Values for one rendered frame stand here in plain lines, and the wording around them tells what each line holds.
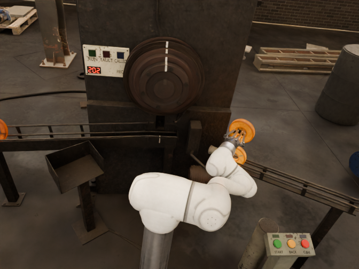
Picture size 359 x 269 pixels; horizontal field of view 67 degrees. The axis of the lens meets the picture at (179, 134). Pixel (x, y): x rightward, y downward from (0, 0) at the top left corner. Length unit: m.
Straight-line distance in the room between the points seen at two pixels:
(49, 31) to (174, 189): 3.81
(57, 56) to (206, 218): 3.98
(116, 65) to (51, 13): 2.70
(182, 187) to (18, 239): 1.64
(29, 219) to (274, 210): 1.95
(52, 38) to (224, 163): 3.54
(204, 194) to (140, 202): 0.20
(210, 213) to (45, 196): 1.86
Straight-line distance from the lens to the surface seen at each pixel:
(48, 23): 4.39
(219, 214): 0.81
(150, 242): 0.97
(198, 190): 0.85
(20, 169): 2.77
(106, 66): 1.73
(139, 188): 0.86
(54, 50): 4.51
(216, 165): 1.34
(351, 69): 3.86
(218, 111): 1.86
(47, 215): 2.37
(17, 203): 2.49
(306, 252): 1.64
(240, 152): 1.74
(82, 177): 1.73
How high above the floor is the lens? 1.83
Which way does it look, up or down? 37 degrees down
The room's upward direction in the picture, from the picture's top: 8 degrees clockwise
